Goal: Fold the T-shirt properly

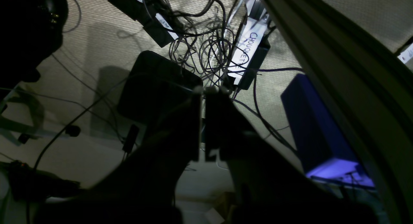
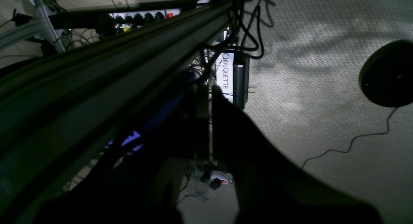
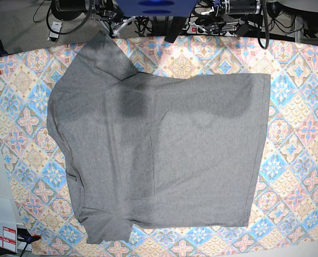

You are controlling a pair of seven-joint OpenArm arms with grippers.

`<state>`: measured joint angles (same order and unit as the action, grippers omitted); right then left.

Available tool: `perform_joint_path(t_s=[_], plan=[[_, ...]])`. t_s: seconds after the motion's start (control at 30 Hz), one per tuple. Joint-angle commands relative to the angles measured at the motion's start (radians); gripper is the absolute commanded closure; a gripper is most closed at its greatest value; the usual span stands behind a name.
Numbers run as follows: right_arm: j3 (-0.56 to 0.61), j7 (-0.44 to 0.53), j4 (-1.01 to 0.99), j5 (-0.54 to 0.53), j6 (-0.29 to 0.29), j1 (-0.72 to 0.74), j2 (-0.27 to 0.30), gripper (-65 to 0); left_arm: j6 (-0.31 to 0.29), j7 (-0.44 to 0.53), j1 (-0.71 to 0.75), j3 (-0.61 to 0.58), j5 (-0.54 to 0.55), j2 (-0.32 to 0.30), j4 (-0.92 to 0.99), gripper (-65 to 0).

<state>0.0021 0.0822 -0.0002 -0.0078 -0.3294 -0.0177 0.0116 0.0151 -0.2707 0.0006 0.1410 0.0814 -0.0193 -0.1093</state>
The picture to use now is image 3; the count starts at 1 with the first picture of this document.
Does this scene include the grey T-shirt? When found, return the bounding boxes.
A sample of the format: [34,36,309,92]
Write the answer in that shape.
[47,33,271,244]

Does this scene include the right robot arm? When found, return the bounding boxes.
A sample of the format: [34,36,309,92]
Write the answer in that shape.
[46,0,126,35]

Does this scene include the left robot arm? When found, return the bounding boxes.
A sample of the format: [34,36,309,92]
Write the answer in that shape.
[194,1,270,49]

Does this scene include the white power strip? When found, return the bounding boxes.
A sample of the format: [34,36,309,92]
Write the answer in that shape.
[186,25,238,36]

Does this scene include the white paper tag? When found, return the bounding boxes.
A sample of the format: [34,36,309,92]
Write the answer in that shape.
[47,21,62,42]

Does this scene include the patterned tile tablecloth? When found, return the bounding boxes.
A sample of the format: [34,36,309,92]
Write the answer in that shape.
[0,36,318,256]

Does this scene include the blue orange clamp bottom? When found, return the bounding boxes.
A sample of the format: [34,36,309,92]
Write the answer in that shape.
[17,230,41,244]

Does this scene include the white label sheet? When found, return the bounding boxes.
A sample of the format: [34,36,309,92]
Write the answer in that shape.
[0,220,17,253]

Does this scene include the black vertical post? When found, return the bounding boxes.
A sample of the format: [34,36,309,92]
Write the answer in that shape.
[164,17,187,43]

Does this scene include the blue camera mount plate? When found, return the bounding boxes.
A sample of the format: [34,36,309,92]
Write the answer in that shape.
[116,0,197,17]

